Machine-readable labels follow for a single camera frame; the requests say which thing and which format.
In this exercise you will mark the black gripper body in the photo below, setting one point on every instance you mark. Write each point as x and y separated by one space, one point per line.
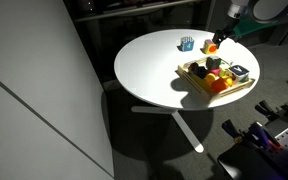
230 26

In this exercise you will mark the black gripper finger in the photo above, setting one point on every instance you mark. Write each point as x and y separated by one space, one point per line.
221 40
216 35

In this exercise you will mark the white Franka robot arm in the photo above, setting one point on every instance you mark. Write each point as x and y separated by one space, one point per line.
270 8

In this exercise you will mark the green block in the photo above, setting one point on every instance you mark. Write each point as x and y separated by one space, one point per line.
214 62

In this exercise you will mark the yellow-green block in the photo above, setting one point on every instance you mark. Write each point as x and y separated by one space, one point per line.
224 70

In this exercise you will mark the magenta block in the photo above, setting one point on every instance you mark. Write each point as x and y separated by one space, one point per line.
215 71

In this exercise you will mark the blue block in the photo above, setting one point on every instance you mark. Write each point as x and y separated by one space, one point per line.
200 71

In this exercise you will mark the dark red round block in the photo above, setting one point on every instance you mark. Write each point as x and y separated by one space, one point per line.
193 67

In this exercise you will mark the yellow round block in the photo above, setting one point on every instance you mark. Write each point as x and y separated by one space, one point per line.
210 78

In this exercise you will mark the yellow-orange block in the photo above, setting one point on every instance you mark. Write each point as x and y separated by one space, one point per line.
228 80

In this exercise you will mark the orange block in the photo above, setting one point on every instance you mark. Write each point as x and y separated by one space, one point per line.
219 85

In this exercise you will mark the wooden tray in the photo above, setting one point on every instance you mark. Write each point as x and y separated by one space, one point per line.
197 86

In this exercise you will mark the yellow cube orange circle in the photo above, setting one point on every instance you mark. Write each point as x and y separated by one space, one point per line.
210 47

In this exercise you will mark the blue number cube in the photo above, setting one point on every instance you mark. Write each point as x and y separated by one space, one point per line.
187 45

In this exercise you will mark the white table base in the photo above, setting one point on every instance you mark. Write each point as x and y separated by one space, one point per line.
184 128

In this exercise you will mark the black cart plate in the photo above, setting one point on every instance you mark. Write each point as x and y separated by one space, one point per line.
247 163

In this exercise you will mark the gray vertical post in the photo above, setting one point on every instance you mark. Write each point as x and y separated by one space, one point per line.
210 13

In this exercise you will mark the gray metal shelf rail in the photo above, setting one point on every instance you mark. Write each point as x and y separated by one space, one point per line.
134 10

